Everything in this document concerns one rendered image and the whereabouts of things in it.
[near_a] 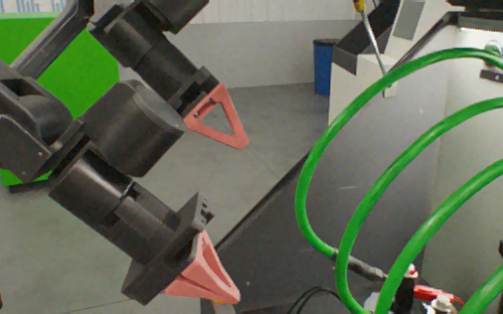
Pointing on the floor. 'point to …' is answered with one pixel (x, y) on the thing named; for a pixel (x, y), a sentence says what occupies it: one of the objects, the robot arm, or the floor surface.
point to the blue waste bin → (322, 54)
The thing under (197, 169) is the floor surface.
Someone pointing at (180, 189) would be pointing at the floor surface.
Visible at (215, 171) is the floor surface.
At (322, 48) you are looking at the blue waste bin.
